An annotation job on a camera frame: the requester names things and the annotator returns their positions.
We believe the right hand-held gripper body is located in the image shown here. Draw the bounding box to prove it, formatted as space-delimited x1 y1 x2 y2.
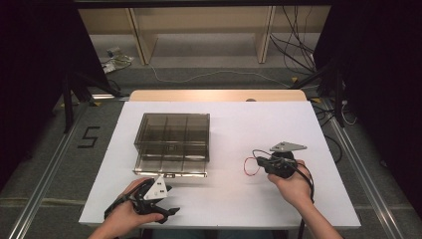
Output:
265 141 308 179

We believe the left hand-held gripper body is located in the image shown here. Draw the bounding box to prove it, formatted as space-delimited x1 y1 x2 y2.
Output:
132 175 168 216

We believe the red string loop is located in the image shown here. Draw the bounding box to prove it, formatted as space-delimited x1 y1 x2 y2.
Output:
243 156 262 177

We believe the smoky transparent drawer box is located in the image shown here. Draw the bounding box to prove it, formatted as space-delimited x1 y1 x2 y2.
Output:
133 113 211 162

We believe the person's right hand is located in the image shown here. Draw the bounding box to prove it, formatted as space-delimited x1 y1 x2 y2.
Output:
267 159 315 209

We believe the person's left hand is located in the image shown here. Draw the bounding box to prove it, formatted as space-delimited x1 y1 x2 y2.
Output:
102 177 166 232

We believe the white foam board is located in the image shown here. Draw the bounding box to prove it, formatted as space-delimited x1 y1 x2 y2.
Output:
79 101 362 230

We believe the black metal stand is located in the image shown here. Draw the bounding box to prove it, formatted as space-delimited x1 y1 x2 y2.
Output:
290 58 346 128
61 69 123 133

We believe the wooden table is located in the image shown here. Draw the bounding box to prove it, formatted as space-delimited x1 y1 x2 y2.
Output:
128 89 308 103

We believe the black curtain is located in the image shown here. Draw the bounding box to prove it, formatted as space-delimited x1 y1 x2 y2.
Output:
313 0 422 210
0 0 110 193

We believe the grey power adapter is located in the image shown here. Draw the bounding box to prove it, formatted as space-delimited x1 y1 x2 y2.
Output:
105 46 122 58

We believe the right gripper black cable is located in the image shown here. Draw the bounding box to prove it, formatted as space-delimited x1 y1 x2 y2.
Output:
252 148 316 239

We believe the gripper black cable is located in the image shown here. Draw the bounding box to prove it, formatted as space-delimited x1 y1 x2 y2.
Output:
104 185 147 221
252 148 316 239

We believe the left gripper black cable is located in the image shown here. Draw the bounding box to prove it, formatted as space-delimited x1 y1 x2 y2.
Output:
104 185 147 221

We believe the black floor cable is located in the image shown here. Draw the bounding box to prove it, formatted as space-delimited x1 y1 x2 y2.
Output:
312 99 342 164

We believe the aluminium floor rail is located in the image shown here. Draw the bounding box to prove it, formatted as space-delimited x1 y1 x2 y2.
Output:
7 94 130 239
319 99 405 239

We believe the white floor cable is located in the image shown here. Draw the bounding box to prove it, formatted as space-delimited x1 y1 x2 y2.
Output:
147 63 293 89

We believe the bundle of black cables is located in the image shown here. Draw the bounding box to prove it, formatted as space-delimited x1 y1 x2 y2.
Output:
269 5 317 76

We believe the coiled pale cable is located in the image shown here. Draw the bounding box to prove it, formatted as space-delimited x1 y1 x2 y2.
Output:
101 54 135 74

